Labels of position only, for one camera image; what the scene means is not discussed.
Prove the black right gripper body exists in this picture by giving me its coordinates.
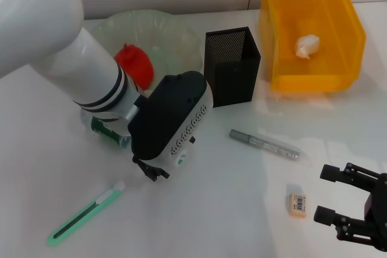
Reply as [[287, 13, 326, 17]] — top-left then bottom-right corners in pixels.
[[362, 173, 387, 253]]

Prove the clear green-label water bottle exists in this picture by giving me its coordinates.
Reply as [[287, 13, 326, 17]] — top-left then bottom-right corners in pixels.
[[81, 109, 187, 170]]

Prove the orange toy fruit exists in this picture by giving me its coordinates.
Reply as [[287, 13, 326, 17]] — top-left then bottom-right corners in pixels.
[[114, 43, 155, 91]]

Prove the white paper ball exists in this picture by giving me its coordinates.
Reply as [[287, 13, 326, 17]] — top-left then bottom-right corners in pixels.
[[292, 34, 321, 59]]

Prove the beige eraser with barcode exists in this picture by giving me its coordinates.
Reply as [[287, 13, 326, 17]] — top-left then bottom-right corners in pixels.
[[286, 192, 311, 218]]

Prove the silver marker pen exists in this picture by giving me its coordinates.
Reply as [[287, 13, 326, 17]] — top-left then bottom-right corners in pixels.
[[229, 129, 301, 162]]

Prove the black mesh pen holder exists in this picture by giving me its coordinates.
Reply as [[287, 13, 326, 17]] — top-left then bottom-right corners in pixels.
[[204, 26, 261, 108]]

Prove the green glass fruit plate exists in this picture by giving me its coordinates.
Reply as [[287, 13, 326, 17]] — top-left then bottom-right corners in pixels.
[[81, 10, 203, 120]]

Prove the yellow plastic bin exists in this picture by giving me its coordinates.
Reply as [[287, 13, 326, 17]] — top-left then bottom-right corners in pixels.
[[258, 0, 367, 92]]

